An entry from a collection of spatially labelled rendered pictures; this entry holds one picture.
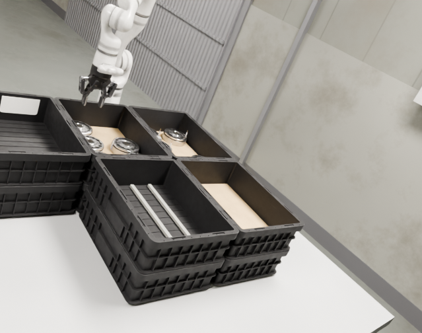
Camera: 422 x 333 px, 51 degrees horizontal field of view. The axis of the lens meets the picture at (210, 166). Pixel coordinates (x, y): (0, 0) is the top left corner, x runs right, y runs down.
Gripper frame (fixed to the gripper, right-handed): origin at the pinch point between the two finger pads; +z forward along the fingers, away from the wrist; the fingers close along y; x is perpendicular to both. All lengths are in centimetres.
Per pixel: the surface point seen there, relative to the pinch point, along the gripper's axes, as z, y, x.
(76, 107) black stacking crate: 6.2, 2.3, -6.8
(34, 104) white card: 6.4, 17.5, -6.4
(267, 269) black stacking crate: 22, -44, 70
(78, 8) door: 76, -163, -440
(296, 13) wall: -41, -201, -117
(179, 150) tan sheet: 13.1, -39.2, 8.5
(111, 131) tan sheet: 13.4, -13.1, -3.3
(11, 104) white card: 7.3, 25.1, -6.3
